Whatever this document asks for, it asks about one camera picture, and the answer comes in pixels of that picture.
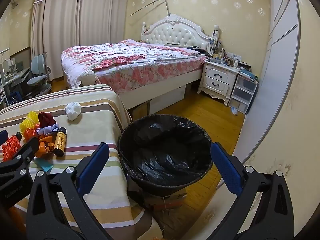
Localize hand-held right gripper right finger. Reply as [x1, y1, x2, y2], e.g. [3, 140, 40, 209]
[210, 142, 295, 240]

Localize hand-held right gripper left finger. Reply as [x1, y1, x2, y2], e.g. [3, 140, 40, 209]
[26, 142, 130, 240]

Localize orange foam net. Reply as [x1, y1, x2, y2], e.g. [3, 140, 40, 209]
[1, 134, 22, 162]

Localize yellow foam net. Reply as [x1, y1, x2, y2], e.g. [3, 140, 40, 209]
[19, 111, 40, 139]

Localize light purple paper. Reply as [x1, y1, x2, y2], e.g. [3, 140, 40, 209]
[36, 124, 59, 137]

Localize dark red cloth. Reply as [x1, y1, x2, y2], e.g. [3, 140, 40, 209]
[38, 112, 57, 127]

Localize dark waste bin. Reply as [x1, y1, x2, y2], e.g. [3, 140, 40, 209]
[118, 114, 213, 197]

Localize black bin liner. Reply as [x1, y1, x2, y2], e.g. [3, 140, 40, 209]
[118, 114, 213, 180]

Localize orange plastic bag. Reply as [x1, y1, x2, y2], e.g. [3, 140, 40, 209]
[24, 127, 39, 139]

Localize orange folded paper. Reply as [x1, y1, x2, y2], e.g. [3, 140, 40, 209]
[34, 135, 55, 159]

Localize teal card piece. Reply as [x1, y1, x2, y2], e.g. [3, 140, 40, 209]
[37, 159, 54, 172]

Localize orange cloth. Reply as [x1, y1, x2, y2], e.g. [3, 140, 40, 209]
[10, 206, 28, 233]

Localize dark bottle yellow label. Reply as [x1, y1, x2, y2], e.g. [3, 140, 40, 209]
[53, 127, 67, 157]

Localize grey study desk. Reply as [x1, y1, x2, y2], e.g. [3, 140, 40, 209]
[0, 67, 32, 105]

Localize cardboard box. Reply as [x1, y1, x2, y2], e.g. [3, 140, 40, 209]
[144, 187, 188, 230]

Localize light blue desk chair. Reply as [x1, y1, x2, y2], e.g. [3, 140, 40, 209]
[27, 52, 52, 97]

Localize clear plastic drawer unit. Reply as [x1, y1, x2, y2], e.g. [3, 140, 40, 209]
[228, 75, 258, 114]

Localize white nightstand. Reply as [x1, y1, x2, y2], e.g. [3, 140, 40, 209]
[197, 60, 239, 106]

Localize stack of books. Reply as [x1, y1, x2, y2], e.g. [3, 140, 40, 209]
[237, 61, 259, 83]

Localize floral quilt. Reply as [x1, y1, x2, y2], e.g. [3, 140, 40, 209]
[61, 39, 208, 94]

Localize clutter of small bottles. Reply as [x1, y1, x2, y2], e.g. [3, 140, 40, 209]
[209, 50, 240, 68]

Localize dark clothes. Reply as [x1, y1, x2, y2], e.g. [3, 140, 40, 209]
[186, 45, 208, 55]

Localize white wardrobe door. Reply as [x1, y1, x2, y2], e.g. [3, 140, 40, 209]
[232, 0, 300, 193]

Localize beige curtain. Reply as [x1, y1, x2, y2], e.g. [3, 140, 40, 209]
[30, 0, 82, 55]
[79, 0, 130, 46]

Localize bed with floral cover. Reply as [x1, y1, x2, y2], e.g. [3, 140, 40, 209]
[62, 15, 213, 115]

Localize thin wall pole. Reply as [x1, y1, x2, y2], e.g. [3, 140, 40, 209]
[129, 0, 171, 18]

